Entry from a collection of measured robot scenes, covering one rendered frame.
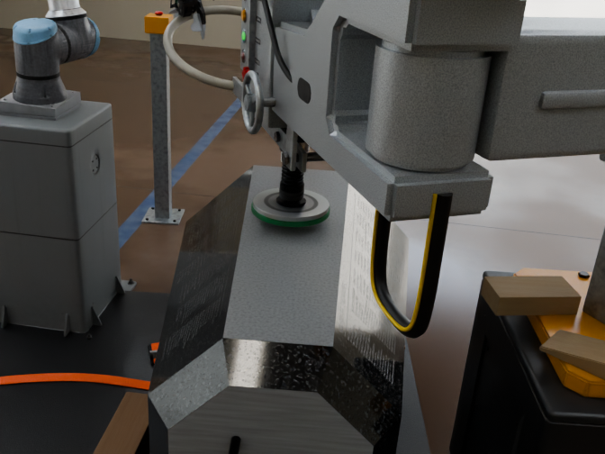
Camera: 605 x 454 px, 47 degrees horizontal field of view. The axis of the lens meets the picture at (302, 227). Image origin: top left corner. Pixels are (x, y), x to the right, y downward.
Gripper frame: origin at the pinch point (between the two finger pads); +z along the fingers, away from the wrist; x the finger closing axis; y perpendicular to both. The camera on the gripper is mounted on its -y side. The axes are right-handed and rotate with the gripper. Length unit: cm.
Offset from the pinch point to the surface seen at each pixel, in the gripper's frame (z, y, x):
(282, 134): -27, 40, 81
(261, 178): 14, 21, 62
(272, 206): -4, 42, 85
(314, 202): -4, 31, 90
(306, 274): -10, 56, 109
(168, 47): -7.5, 21.5, 13.8
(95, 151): 48, 35, -9
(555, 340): -24, 36, 162
